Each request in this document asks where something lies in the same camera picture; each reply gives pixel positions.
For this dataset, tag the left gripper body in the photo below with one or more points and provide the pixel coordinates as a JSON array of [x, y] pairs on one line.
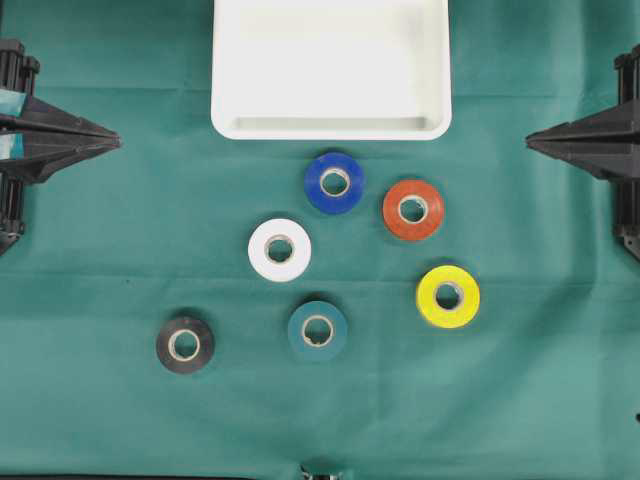
[[18, 74]]

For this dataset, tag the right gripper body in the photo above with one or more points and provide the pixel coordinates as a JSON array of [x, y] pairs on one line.
[[626, 223]]

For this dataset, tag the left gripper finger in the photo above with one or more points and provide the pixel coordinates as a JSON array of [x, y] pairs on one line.
[[25, 114], [34, 158]]

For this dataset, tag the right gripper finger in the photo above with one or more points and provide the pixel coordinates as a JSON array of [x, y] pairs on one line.
[[611, 161], [620, 122]]

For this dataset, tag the white tape roll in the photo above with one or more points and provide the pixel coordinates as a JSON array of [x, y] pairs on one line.
[[280, 229]]

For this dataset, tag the blue tape roll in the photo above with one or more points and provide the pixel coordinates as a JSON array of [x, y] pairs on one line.
[[321, 167]]

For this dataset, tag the red tape roll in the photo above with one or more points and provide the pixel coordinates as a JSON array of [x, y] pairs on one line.
[[425, 194]]

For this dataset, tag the yellow tape roll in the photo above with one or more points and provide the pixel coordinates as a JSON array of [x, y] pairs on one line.
[[463, 284]]

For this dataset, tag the black tape roll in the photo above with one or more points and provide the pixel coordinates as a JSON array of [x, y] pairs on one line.
[[166, 345]]

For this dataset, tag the white plastic tray case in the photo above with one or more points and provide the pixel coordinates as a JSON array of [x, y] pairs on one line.
[[331, 70]]

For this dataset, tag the teal green tape roll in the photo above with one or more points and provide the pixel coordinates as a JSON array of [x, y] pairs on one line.
[[302, 346]]

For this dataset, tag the green table cloth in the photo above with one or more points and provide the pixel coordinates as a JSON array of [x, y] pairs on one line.
[[193, 306]]

